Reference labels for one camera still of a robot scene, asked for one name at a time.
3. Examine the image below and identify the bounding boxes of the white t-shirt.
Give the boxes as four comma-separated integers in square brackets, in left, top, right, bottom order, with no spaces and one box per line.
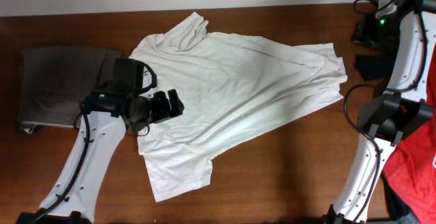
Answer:
[131,13,347,202]

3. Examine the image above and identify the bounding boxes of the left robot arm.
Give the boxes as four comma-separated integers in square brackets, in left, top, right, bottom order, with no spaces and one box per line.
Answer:
[16,59,184,224]

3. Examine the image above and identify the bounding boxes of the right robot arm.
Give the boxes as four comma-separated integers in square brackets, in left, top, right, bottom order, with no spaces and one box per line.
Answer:
[322,0,435,224]

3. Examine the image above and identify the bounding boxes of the black garment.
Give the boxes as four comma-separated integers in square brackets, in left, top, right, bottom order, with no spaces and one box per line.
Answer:
[354,55,395,81]

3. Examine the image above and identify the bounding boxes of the folded grey trousers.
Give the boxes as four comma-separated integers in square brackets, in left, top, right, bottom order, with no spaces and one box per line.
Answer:
[16,46,122,134]

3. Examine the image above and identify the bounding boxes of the red t-shirt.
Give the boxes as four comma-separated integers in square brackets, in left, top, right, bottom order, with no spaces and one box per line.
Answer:
[380,46,436,224]

